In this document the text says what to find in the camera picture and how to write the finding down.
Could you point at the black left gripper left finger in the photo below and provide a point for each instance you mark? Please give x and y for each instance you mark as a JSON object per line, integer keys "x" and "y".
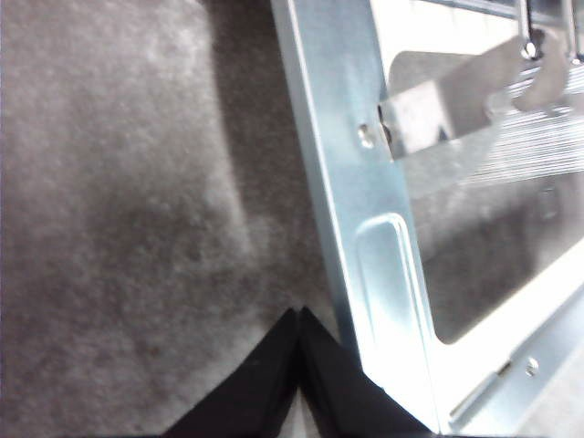
{"x": 255, "y": 392}

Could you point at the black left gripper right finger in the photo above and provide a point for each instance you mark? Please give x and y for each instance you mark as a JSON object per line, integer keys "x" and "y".
{"x": 337, "y": 392}

